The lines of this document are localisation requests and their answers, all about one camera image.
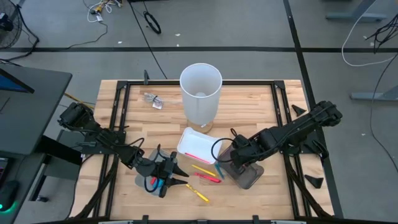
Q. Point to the desk monitor blue screen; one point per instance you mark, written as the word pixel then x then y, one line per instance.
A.
pixel 12 84

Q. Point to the spare black gripper finger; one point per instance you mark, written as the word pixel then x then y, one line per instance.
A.
pixel 298 109
pixel 314 181

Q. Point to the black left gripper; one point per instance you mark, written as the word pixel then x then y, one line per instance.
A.
pixel 168 165

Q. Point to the black desk leg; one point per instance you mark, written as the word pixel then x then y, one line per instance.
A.
pixel 62 149

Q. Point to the white hanging cylinder lamp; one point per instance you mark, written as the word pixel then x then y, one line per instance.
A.
pixel 199 105

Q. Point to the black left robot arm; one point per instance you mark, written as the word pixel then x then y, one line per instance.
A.
pixel 109 140

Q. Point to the teal highlighter marker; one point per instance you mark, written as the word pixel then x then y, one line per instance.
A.
pixel 219 171

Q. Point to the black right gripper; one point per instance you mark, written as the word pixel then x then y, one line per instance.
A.
pixel 245 154

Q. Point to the light grey plastic bin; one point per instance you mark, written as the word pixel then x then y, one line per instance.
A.
pixel 140 182

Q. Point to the black floor fan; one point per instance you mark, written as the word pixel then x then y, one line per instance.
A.
pixel 9 31

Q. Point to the white plastic bin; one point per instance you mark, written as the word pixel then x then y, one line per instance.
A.
pixel 196 144

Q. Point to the dark grey translucent bin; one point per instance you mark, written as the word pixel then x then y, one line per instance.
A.
pixel 252 179

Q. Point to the yellow highlighter marker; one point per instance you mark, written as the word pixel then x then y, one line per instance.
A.
pixel 197 193
pixel 203 170

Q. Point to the black keyboard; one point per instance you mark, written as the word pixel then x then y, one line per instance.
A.
pixel 4 171

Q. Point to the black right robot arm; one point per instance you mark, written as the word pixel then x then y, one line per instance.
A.
pixel 295 130

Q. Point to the black desk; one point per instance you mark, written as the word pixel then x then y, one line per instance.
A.
pixel 37 109

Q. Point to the red marker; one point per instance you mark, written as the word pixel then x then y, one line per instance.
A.
pixel 153 181

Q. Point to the black mouse green light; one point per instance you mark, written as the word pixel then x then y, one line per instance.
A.
pixel 7 193

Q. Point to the grey desk foot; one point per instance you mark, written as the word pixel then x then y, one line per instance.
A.
pixel 354 16
pixel 373 96

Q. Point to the pink highlighter marker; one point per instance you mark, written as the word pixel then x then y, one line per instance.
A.
pixel 197 158
pixel 208 178

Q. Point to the blue highlighter marker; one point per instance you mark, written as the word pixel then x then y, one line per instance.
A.
pixel 160 183

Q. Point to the black aluminium table frame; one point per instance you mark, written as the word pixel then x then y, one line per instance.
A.
pixel 248 82

